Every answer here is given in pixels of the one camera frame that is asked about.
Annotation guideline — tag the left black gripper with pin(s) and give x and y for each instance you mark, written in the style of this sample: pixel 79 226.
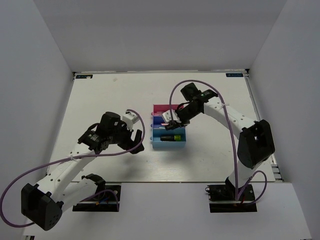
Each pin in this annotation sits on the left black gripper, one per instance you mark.
pixel 129 143

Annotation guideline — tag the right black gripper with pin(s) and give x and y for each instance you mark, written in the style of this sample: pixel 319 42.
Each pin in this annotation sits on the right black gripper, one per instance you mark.
pixel 182 124

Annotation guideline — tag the yellow highlighter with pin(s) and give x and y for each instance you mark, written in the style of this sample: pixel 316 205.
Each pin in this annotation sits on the yellow highlighter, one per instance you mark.
pixel 171 138

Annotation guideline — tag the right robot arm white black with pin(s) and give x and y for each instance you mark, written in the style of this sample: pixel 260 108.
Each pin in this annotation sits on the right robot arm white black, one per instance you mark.
pixel 252 140

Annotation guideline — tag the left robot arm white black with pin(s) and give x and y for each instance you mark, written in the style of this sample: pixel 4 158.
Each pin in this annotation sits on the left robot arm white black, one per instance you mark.
pixel 44 202

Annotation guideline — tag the pink bin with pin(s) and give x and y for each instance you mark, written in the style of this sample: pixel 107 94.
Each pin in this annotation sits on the pink bin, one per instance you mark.
pixel 159 109

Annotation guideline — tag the light blue bin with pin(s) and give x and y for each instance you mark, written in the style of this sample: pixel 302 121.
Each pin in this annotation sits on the light blue bin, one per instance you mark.
pixel 157 144

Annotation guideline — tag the dark blue bin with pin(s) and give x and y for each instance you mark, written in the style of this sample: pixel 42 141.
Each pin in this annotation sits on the dark blue bin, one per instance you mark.
pixel 157 120

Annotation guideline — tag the right corner label sticker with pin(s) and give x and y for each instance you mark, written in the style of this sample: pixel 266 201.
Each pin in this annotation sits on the right corner label sticker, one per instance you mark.
pixel 234 75

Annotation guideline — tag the corner label sticker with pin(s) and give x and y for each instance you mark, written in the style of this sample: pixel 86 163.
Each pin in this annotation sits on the corner label sticker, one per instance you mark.
pixel 84 76
pixel 234 75

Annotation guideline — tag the left corner label sticker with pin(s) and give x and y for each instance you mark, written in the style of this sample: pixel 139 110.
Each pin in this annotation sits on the left corner label sticker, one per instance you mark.
pixel 84 76

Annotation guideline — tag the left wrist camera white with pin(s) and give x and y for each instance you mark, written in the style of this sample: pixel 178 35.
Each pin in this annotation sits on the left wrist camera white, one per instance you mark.
pixel 130 118

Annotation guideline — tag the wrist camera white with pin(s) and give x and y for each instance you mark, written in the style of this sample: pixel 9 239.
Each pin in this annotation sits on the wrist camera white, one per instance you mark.
pixel 169 116
pixel 130 118

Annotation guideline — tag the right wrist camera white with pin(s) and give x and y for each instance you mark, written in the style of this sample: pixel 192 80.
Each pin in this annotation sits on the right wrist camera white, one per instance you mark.
pixel 169 116

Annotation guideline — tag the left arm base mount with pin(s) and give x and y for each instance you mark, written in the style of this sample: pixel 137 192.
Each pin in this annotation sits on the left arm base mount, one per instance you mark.
pixel 103 203

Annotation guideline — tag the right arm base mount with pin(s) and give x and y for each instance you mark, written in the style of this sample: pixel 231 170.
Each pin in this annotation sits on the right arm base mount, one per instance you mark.
pixel 222 202

